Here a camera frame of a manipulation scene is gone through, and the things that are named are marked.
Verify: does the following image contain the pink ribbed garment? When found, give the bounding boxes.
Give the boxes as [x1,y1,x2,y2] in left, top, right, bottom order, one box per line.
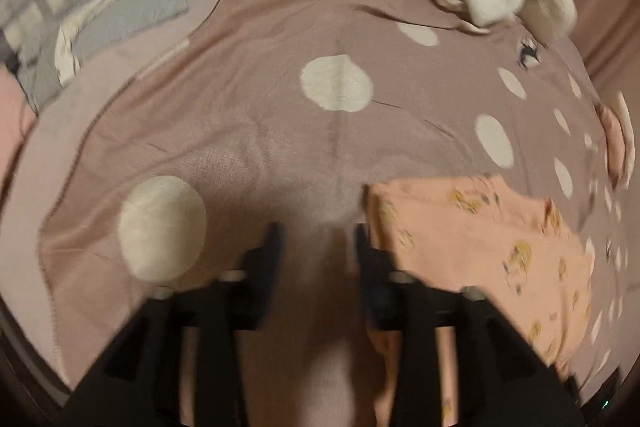
[0,67,38,188]

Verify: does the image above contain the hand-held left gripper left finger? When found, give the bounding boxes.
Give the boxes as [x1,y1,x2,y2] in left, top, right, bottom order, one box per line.
[65,222,283,427]

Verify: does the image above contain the small pink white garment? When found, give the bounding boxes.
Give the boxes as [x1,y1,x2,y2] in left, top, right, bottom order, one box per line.
[597,92,636,190]

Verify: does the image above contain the mauve white-dotted blanket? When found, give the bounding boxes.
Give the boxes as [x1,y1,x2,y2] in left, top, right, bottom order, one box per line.
[40,0,631,427]

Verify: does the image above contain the light blue-grey cloth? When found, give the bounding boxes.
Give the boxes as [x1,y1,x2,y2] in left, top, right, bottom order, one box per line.
[15,0,206,112]

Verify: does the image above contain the peach printed baby pants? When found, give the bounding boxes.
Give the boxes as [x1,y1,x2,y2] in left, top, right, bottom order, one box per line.
[362,174,593,427]

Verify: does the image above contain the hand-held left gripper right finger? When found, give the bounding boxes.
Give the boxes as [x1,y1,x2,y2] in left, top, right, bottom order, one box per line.
[352,223,586,427]

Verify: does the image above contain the lilac bed sheet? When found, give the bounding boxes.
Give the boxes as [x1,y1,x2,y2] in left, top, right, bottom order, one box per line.
[0,0,321,388]

